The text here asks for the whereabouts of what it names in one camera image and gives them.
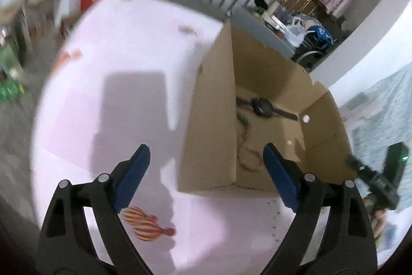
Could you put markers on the grey cabinet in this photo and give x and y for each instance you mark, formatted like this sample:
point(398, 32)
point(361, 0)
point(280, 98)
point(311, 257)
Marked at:
point(257, 30)

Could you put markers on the white plastic bag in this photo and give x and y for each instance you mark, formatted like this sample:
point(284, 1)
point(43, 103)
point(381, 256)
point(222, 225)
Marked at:
point(295, 32)

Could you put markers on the blue bag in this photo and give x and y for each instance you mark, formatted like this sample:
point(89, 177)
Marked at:
point(320, 33)

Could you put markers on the brown cardboard box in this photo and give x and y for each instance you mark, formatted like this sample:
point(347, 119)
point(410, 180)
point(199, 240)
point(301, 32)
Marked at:
point(212, 120)

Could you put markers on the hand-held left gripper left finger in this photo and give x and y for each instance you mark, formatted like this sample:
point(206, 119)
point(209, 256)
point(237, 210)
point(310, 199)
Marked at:
point(133, 175)

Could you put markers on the green plastic bottle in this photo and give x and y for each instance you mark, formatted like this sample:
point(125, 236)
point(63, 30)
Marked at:
point(11, 90)

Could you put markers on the wheelchair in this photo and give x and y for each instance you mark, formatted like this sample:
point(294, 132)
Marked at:
point(309, 56)

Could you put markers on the black phone stand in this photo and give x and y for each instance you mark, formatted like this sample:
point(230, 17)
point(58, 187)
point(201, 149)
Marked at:
point(260, 2)

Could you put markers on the dark blue smart watch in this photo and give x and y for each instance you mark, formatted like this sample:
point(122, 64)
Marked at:
point(262, 107)

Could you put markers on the pink balloon-print tablecloth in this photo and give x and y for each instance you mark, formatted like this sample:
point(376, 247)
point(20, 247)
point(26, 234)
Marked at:
point(128, 36)

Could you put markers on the blue patterned curtain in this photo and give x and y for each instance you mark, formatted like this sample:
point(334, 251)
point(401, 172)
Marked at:
point(379, 107)

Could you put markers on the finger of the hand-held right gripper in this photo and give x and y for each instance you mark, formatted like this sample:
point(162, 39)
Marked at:
point(359, 167)

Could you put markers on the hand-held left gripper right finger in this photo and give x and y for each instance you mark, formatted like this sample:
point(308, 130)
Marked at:
point(283, 178)

